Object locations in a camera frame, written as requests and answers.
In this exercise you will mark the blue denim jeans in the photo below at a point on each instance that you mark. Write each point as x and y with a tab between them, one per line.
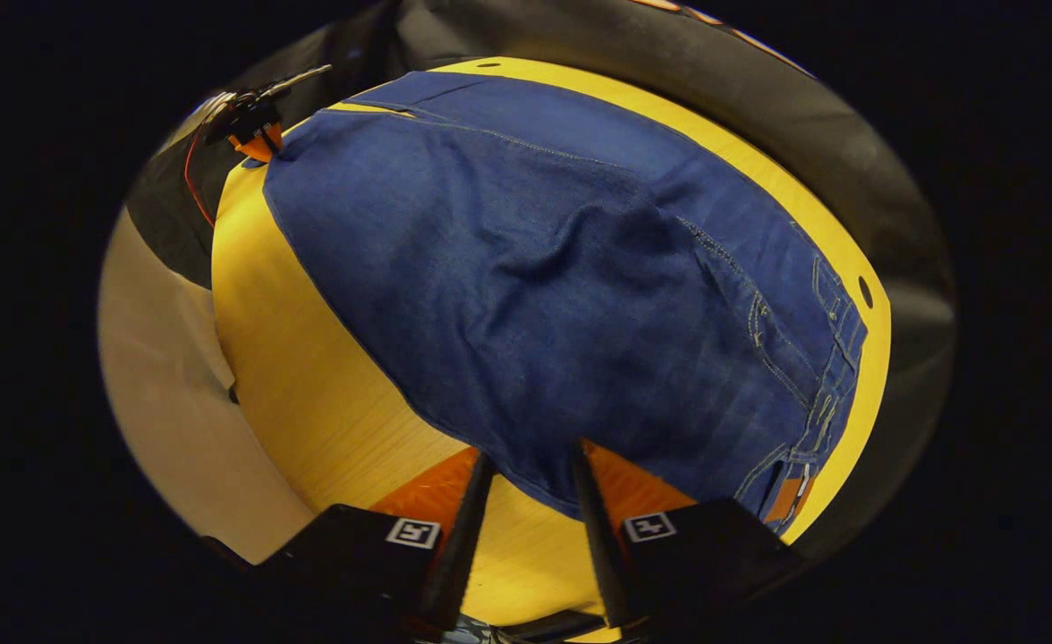
535	268

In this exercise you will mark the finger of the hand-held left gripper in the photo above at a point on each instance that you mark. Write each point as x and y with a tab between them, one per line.
258	145

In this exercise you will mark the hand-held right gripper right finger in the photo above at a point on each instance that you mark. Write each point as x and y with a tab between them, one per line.
602	546

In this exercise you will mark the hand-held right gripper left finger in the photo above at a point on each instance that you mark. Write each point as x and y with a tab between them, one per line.
463	546

